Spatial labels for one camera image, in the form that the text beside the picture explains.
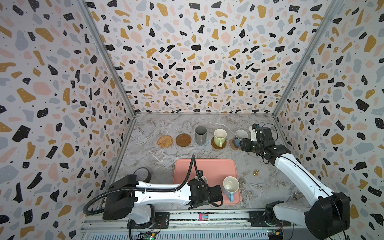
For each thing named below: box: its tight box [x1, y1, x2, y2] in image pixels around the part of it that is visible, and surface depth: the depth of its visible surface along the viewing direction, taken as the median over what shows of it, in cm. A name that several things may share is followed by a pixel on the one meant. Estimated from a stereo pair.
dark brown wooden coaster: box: [176, 133, 192, 148], surface depth 108 cm
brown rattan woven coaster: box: [157, 135, 174, 149], surface depth 106 cm
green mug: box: [213, 128, 228, 148], surface depth 98 cm
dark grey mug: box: [195, 126, 207, 146], surface depth 97 cm
